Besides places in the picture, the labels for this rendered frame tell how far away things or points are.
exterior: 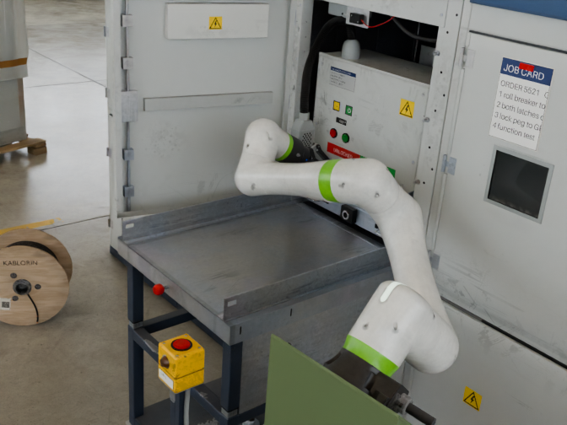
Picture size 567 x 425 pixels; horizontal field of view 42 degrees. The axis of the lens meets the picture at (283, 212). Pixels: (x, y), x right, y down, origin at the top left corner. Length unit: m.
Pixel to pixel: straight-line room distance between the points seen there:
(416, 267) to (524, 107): 0.49
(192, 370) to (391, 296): 0.49
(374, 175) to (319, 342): 0.60
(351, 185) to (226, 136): 0.83
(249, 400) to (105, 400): 1.05
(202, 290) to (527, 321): 0.88
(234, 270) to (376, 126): 0.65
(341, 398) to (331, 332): 0.78
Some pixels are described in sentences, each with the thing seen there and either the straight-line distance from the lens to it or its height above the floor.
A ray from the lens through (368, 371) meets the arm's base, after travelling 1.59.
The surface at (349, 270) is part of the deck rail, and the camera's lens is 2.19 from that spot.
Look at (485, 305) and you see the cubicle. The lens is 2.17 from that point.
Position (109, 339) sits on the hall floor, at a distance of 3.44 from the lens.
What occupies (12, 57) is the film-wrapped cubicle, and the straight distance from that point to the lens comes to 5.51.
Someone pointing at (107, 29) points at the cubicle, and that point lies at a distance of 3.74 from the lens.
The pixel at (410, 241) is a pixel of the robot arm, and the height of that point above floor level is 1.09.
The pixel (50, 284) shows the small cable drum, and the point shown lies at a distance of 3.47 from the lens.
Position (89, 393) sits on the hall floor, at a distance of 3.13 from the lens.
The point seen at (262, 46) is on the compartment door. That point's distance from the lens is 2.58.
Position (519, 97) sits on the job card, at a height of 1.45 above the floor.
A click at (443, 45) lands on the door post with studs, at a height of 1.52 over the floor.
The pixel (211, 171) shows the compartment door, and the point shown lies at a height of 0.96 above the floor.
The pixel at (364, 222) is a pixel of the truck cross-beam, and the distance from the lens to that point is 2.49.
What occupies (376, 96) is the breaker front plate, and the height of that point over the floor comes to 1.31.
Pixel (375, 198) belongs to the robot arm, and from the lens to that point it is 1.88.
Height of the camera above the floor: 1.87
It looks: 23 degrees down
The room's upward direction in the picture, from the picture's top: 4 degrees clockwise
